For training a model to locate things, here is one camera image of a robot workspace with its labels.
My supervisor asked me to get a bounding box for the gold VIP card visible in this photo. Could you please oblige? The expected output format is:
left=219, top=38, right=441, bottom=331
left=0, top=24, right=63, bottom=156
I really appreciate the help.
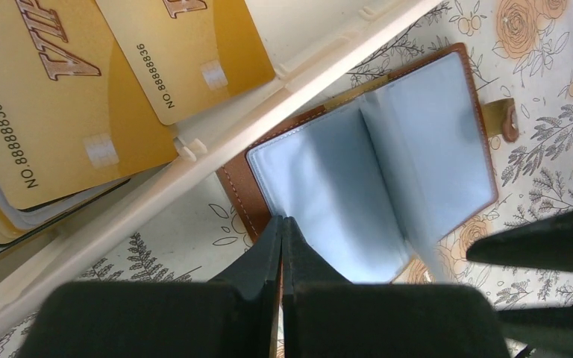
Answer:
left=0, top=1, right=177, bottom=210
left=97, top=0, right=275, bottom=125

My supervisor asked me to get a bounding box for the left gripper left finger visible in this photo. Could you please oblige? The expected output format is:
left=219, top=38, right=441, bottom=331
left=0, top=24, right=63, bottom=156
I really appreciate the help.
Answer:
left=18, top=216, right=284, bottom=357

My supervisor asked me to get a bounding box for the stack of cards in tray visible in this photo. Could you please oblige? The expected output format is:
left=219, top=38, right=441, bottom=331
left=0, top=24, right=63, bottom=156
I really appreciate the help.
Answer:
left=0, top=125, right=132, bottom=270

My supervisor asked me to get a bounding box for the white oblong plastic tray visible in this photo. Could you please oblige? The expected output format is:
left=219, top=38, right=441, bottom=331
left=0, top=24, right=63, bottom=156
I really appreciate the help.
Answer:
left=0, top=0, right=445, bottom=342

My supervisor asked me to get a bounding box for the brown leather card holder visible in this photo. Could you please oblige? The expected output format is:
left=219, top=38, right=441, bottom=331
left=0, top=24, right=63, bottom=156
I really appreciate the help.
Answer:
left=217, top=43, right=498, bottom=283

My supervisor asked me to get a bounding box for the floral patterned table mat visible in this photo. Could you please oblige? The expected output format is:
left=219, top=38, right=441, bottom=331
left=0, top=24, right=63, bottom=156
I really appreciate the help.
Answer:
left=0, top=1, right=573, bottom=357

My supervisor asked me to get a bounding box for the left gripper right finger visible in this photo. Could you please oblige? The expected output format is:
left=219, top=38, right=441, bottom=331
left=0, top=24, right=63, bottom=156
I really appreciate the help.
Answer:
left=281, top=217, right=509, bottom=357

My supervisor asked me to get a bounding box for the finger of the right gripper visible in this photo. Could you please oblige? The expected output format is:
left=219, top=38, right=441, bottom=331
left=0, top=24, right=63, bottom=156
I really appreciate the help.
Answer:
left=498, top=305, right=573, bottom=357
left=466, top=211, right=573, bottom=272

